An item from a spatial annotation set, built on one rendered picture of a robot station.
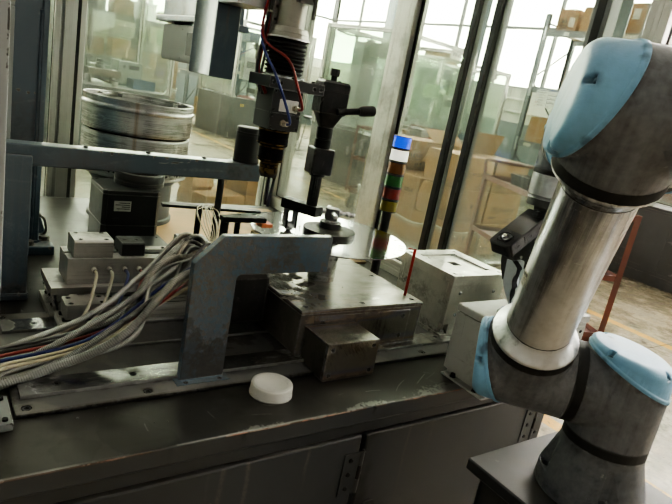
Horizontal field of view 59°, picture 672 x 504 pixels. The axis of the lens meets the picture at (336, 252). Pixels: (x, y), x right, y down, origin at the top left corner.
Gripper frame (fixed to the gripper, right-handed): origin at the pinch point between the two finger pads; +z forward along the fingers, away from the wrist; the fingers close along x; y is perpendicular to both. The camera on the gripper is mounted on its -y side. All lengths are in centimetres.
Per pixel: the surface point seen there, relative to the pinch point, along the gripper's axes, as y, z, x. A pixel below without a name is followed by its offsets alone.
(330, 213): -20.9, -7.3, 32.9
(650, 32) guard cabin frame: 24, -53, 4
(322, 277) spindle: -21.1, 6.1, 31.2
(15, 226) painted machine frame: -75, 3, 53
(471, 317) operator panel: -5.8, 4.0, 3.5
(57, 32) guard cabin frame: -55, -32, 138
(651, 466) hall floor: 156, 92, 24
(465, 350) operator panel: -6.1, 10.4, 2.6
